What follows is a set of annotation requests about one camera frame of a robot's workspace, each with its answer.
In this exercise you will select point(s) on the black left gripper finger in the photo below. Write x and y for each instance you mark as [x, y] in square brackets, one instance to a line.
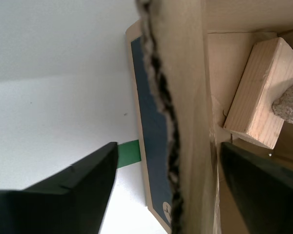
[271, 202]
[51, 209]

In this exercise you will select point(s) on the pinkish speckled rock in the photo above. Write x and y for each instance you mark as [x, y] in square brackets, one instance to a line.
[290, 107]

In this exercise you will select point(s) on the light wooden block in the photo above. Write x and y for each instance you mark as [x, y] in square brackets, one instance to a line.
[258, 92]

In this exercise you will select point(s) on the cardboard box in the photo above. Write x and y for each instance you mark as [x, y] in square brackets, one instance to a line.
[190, 97]

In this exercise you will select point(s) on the green tape piece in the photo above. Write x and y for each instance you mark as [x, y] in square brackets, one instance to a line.
[128, 153]

